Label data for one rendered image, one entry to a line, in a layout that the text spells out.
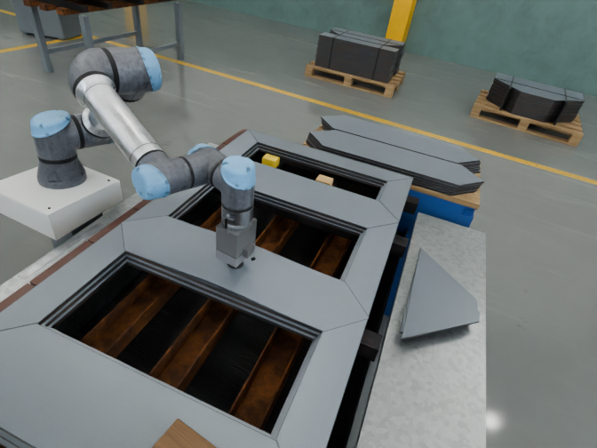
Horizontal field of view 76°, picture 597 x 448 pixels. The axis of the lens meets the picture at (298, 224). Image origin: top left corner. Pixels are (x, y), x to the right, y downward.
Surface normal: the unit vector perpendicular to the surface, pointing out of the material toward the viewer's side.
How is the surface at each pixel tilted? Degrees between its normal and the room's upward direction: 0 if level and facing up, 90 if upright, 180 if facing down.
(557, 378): 0
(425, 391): 0
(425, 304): 0
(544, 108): 90
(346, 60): 90
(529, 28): 90
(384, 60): 90
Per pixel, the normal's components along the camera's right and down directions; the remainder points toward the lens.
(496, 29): -0.42, 0.51
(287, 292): 0.17, -0.77
